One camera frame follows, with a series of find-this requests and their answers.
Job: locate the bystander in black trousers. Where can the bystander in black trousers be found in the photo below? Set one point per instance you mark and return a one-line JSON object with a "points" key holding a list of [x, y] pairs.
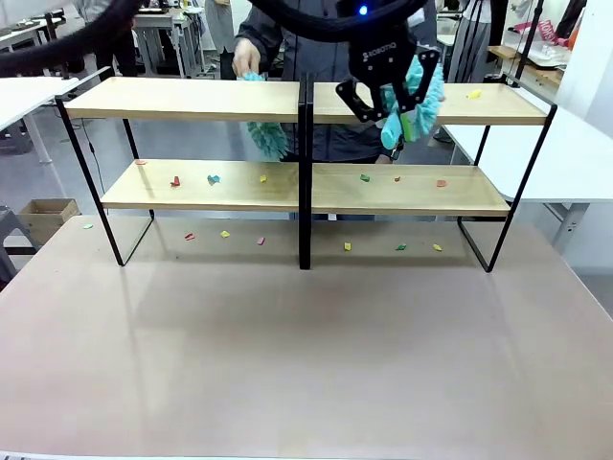
{"points": [[112, 52]]}

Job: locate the white table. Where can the white table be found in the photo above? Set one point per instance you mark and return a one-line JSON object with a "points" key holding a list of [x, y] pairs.
{"points": [[565, 163], [29, 93]]}

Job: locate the grey stool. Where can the grey stool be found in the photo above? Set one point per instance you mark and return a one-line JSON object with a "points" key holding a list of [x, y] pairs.
{"points": [[12, 239]]}

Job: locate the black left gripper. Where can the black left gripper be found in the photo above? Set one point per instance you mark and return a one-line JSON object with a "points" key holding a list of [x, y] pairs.
{"points": [[383, 60]]}

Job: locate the white workshop desk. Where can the white workshop desk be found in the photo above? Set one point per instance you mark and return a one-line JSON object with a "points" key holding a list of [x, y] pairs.
{"points": [[24, 31]]}

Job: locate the teal chenille duster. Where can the teal chenille duster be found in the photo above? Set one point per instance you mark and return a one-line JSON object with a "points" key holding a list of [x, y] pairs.
{"points": [[268, 139], [428, 110]]}

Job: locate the cardboard box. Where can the cardboard box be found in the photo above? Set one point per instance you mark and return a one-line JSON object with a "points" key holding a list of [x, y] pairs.
{"points": [[48, 218]]}

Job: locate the wooden desk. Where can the wooden desk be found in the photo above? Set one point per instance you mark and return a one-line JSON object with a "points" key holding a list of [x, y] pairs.
{"points": [[536, 67]]}

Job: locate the pink bag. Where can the pink bag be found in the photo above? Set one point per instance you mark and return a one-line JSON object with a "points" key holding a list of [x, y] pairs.
{"points": [[547, 29]]}

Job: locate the wooden shelf unit black frame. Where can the wooden shelf unit black frame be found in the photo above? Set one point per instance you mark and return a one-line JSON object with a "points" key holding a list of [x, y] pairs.
{"points": [[191, 98], [407, 191]]}

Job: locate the teal paper scrap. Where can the teal paper scrap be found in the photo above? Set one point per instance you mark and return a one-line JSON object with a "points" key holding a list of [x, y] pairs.
{"points": [[214, 178]]}

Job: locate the bystander in grey skirt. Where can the bystander in grey skirt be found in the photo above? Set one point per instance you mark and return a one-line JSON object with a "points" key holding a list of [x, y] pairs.
{"points": [[474, 38]]}

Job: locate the black wrist watch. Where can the black wrist watch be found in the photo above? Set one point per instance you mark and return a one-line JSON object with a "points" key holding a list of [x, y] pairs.
{"points": [[396, 153]]}

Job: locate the grey workshop desk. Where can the grey workshop desk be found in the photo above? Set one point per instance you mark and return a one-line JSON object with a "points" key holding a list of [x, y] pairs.
{"points": [[163, 29]]}

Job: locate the person in grey jacket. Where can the person in grey jacket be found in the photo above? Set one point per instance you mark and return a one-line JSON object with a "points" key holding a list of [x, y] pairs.
{"points": [[325, 62]]}

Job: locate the person's right hand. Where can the person's right hand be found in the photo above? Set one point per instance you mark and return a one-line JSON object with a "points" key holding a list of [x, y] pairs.
{"points": [[247, 57]]}

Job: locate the bystander in grey coat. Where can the bystander in grey coat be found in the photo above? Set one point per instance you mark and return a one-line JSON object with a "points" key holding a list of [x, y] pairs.
{"points": [[222, 33]]}

